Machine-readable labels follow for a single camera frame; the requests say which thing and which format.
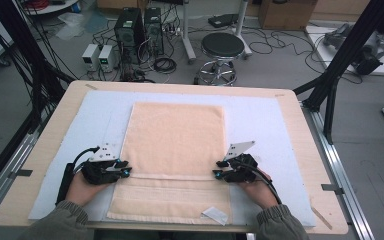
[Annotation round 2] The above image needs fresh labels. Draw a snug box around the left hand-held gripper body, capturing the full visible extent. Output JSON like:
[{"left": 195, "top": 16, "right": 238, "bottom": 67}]
[{"left": 80, "top": 142, "right": 122, "bottom": 186}]

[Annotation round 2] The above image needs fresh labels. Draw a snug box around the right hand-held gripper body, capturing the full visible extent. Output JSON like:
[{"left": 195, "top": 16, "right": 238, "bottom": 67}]
[{"left": 223, "top": 140, "right": 259, "bottom": 184}]

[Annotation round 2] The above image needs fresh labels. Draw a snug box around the cream towel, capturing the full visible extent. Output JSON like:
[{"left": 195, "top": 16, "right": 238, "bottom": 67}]
[{"left": 106, "top": 101, "right": 233, "bottom": 226}]

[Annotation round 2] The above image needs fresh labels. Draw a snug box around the person's left hand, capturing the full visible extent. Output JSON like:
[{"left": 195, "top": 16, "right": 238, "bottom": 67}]
[{"left": 65, "top": 171, "right": 109, "bottom": 207}]

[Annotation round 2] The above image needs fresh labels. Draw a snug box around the person's right hand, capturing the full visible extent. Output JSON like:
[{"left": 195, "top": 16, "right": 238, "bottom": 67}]
[{"left": 238, "top": 168, "right": 279, "bottom": 210}]

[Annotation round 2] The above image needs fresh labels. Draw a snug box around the white foam mat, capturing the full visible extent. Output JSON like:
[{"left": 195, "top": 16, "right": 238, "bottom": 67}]
[{"left": 28, "top": 89, "right": 317, "bottom": 228}]

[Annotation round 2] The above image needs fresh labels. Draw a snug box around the black table clamp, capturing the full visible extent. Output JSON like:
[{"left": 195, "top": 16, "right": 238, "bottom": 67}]
[
  {"left": 321, "top": 183, "right": 344, "bottom": 195},
  {"left": 8, "top": 169, "right": 34, "bottom": 179}
]

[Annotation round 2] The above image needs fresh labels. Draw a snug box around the wooden table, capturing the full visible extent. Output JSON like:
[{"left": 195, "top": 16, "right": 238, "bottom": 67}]
[{"left": 0, "top": 79, "right": 349, "bottom": 235}]

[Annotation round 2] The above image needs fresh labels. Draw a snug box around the white power supply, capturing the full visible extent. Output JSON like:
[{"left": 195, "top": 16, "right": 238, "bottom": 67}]
[
  {"left": 81, "top": 43, "right": 101, "bottom": 72},
  {"left": 98, "top": 44, "right": 118, "bottom": 73}
]

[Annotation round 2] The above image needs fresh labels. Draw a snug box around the black round stool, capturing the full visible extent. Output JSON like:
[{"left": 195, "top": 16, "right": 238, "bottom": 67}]
[{"left": 198, "top": 32, "right": 246, "bottom": 87}]

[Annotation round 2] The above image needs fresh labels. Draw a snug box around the large black computer tower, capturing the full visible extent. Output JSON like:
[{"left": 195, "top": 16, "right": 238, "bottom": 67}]
[{"left": 114, "top": 7, "right": 145, "bottom": 64}]

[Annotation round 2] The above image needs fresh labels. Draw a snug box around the white stand leg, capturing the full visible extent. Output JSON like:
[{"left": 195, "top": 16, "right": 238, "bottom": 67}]
[
  {"left": 232, "top": 0, "right": 253, "bottom": 60},
  {"left": 180, "top": 0, "right": 198, "bottom": 65}
]

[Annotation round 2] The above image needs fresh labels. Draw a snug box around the slim black computer tower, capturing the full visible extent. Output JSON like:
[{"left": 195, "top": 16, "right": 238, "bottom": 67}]
[{"left": 143, "top": 7, "right": 165, "bottom": 56}]

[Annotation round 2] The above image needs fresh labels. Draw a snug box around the flat black device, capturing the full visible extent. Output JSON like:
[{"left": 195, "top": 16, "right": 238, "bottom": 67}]
[{"left": 208, "top": 13, "right": 239, "bottom": 29}]

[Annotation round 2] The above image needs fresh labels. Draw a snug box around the white floor board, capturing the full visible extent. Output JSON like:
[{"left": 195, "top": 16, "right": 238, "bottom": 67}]
[{"left": 305, "top": 23, "right": 384, "bottom": 78}]

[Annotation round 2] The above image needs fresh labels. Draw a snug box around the clear plastic sheet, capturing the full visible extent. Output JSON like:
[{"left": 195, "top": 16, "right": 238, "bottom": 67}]
[{"left": 55, "top": 12, "right": 88, "bottom": 42}]

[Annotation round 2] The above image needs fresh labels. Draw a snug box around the cardboard box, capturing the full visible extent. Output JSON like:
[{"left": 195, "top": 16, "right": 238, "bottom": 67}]
[{"left": 258, "top": 0, "right": 318, "bottom": 32}]

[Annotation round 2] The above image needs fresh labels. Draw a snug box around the white round table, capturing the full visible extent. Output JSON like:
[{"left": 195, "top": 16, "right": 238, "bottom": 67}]
[{"left": 23, "top": 0, "right": 81, "bottom": 16}]

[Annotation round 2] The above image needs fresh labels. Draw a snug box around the grey machine part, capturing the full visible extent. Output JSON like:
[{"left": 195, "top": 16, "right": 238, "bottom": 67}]
[{"left": 323, "top": 22, "right": 384, "bottom": 76}]

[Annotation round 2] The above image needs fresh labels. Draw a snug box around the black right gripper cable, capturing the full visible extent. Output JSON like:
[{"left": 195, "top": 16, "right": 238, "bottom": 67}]
[{"left": 246, "top": 164, "right": 283, "bottom": 205}]

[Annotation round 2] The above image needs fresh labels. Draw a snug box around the aluminium rail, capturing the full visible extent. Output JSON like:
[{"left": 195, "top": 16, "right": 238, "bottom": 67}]
[
  {"left": 0, "top": 133, "right": 39, "bottom": 221},
  {"left": 301, "top": 101, "right": 376, "bottom": 240}
]

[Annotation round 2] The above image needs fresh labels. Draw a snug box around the coiled black cable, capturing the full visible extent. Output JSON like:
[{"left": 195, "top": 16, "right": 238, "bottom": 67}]
[{"left": 153, "top": 57, "right": 178, "bottom": 74}]

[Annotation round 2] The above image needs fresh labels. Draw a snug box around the black frame stand with cables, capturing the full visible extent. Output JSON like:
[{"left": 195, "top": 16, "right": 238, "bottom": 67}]
[{"left": 0, "top": 0, "right": 76, "bottom": 134}]

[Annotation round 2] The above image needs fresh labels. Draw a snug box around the black metal frame stand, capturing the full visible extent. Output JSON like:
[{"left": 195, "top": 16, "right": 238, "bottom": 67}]
[{"left": 293, "top": 0, "right": 384, "bottom": 145}]

